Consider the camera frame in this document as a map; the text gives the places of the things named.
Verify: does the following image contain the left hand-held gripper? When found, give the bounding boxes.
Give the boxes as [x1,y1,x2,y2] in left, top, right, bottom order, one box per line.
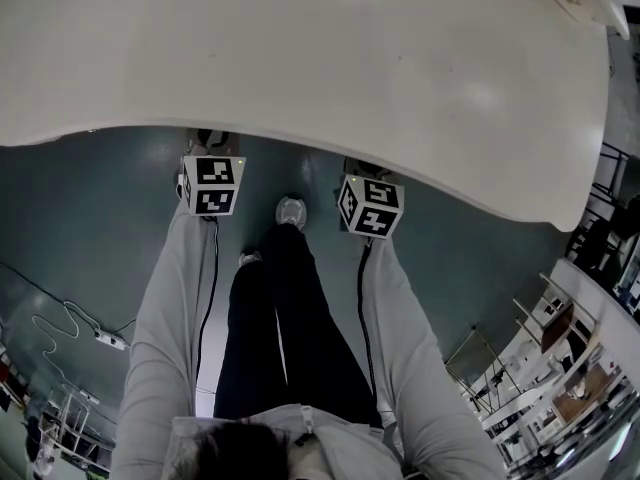
[177,128,247,218]

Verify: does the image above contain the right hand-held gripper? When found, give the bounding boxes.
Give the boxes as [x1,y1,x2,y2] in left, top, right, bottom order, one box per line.
[337,157,405,241]

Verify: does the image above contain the person's left forearm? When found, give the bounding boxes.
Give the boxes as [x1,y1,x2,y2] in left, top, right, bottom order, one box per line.
[110,202,221,480]

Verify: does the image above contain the person's right forearm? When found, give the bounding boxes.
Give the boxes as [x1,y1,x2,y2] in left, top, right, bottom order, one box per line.
[358,236,507,480]

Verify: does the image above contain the white dressing table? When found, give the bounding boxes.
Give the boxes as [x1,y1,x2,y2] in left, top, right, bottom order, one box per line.
[0,0,632,234]

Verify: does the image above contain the person's right white shoe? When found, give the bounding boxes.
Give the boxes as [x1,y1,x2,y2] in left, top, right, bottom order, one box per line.
[275,195,307,230]

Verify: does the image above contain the person's right leg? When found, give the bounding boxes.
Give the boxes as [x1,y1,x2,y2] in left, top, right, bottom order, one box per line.
[257,222,385,427]

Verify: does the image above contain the person's leg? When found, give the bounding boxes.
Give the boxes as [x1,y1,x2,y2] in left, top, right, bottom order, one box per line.
[212,255,289,419]
[257,222,385,427]

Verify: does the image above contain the person's left leg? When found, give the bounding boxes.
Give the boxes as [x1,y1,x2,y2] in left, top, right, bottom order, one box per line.
[212,255,289,419]

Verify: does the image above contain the white power strip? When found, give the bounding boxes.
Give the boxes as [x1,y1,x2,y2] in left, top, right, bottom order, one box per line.
[94,331,127,351]

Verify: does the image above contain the brown wooden chair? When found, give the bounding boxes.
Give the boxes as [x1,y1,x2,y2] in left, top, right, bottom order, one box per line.
[513,271,601,357]

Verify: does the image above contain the black metal chair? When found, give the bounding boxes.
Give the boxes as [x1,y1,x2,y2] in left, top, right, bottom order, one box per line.
[564,141,640,275]

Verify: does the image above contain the person's grey sweatshirt torso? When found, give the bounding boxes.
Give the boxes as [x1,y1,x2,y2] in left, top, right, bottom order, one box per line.
[168,401,404,480]

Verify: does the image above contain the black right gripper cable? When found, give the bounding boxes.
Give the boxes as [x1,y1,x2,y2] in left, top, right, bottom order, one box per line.
[356,237,392,427]

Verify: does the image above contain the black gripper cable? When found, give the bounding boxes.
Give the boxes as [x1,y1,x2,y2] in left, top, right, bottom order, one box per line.
[194,216,221,399]
[356,237,392,427]

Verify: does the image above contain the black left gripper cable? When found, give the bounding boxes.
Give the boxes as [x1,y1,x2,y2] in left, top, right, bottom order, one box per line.
[194,216,221,399]

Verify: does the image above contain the metal frame stand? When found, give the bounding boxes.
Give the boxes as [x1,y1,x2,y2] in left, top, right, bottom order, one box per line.
[443,323,509,412]

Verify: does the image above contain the black floor cable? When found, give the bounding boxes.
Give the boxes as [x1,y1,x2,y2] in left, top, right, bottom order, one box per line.
[0,260,137,337]

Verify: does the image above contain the white floor cable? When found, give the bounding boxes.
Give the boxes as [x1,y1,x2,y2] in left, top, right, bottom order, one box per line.
[31,299,101,369]

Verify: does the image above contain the white wire rack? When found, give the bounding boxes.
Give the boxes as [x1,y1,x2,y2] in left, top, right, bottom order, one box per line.
[27,385,119,477]

